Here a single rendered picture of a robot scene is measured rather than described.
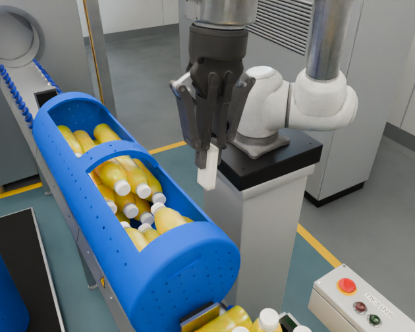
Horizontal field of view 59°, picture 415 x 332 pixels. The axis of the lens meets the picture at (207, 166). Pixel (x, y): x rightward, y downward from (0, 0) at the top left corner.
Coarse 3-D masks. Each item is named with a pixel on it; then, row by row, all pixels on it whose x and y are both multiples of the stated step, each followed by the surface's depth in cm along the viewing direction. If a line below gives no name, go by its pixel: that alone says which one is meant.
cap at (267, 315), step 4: (268, 308) 77; (264, 312) 76; (268, 312) 76; (272, 312) 76; (276, 312) 76; (260, 316) 75; (264, 316) 75; (268, 316) 75; (272, 316) 75; (276, 316) 75; (260, 320) 75; (264, 320) 75; (268, 320) 75; (272, 320) 75; (276, 320) 75; (264, 324) 74; (268, 324) 74; (272, 324) 74; (276, 324) 74; (268, 328) 74; (272, 328) 74
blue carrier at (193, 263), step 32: (64, 96) 130; (64, 160) 108; (96, 160) 100; (64, 192) 107; (96, 192) 92; (96, 224) 88; (192, 224) 80; (96, 256) 90; (128, 256) 77; (160, 256) 73; (192, 256) 77; (224, 256) 83; (128, 288) 75; (160, 288) 75; (192, 288) 82; (224, 288) 90; (160, 320) 81
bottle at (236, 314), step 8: (232, 312) 84; (240, 312) 84; (216, 320) 83; (224, 320) 83; (232, 320) 83; (240, 320) 83; (248, 320) 83; (200, 328) 82; (208, 328) 81; (216, 328) 81; (224, 328) 81; (232, 328) 81; (248, 328) 83
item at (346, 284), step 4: (340, 280) 82; (344, 280) 82; (348, 280) 82; (340, 284) 81; (344, 284) 81; (348, 284) 81; (352, 284) 81; (344, 288) 80; (348, 288) 80; (352, 288) 80
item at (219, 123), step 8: (224, 80) 49; (232, 80) 49; (224, 88) 50; (232, 88) 50; (224, 96) 50; (216, 104) 52; (224, 104) 51; (216, 112) 52; (224, 112) 52; (216, 120) 53; (224, 120) 52; (216, 128) 53; (224, 128) 53; (224, 136) 54; (216, 144) 54; (224, 144) 54
